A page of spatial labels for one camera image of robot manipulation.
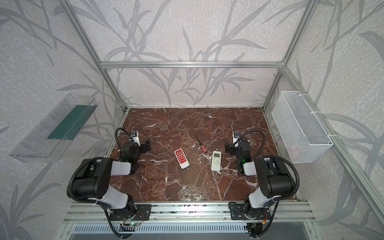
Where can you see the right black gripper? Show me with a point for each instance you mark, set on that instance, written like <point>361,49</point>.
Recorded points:
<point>231,149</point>

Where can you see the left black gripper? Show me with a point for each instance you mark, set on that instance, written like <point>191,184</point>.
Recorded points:
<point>143,147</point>

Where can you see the red white remote control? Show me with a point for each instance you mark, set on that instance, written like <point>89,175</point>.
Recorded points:
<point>182,159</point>

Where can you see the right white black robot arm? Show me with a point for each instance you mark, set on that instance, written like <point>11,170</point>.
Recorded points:
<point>278,179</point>

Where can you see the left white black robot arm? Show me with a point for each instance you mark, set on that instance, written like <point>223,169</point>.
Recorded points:
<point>90,182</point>

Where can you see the white air conditioner remote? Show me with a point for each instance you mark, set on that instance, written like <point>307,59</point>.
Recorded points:
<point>216,161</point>

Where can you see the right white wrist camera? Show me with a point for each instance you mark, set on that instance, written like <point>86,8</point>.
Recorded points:
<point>236,136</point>

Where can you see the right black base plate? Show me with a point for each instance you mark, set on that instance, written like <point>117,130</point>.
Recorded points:
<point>243,211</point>

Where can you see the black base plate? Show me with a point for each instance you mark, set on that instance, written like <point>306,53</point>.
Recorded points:
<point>243,211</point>
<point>140,212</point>

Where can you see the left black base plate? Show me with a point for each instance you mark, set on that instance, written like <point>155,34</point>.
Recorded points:
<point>140,212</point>

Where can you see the white wire mesh basket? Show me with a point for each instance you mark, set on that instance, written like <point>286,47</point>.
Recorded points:
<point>301,131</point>

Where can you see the aluminium front rail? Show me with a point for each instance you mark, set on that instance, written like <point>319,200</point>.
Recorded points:
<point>188,212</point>

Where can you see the clear plastic wall shelf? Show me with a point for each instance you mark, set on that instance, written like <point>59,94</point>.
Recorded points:
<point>48,141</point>

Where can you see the aluminium frame crossbar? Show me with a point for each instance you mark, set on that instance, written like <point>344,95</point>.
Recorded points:
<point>273,65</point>

